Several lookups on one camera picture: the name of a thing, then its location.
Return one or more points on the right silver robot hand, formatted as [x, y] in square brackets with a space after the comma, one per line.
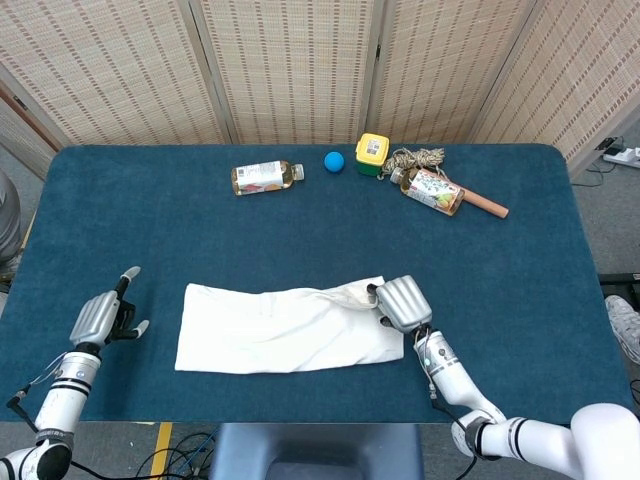
[405, 302]

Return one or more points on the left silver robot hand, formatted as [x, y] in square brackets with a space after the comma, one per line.
[95, 317]

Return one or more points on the white T-shirt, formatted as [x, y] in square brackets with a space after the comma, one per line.
[275, 330]

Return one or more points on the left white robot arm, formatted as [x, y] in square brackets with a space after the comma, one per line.
[62, 405]

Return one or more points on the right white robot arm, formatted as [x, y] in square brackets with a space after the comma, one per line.
[550, 440]

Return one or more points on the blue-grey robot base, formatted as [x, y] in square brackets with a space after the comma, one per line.
[315, 450]

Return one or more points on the dark blue tablecloth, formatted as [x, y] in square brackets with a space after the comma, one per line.
[150, 225]

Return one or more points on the tea bottle with green label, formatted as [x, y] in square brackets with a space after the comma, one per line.
[432, 192]

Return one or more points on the wooden rolling pin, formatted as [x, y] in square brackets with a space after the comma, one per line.
[487, 204]

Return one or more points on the blue ball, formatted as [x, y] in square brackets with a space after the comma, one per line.
[334, 162]

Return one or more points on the green container with yellow lid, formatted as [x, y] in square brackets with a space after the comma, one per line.
[372, 147]

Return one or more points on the tea bottle with orange label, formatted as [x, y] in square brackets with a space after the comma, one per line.
[262, 179]

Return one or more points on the woven folding screen panel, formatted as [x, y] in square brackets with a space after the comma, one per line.
[20, 140]
[445, 65]
[110, 65]
[295, 65]
[575, 85]

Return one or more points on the black metal bar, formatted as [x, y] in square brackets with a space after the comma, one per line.
[620, 278]

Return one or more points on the white sneaker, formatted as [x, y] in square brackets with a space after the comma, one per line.
[622, 320]

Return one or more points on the white power strip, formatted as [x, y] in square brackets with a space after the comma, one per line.
[625, 156]

